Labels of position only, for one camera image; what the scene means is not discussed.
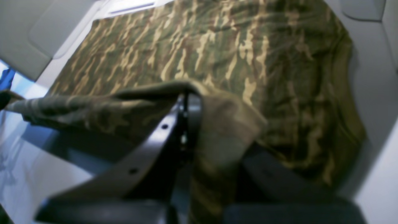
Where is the camouflage T-shirt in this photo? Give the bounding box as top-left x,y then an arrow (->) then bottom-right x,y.
1,0 -> 366,224

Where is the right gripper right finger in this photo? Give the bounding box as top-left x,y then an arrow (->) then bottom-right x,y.
187,94 -> 366,224

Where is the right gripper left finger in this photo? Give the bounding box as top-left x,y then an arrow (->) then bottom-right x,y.
35,93 -> 190,224

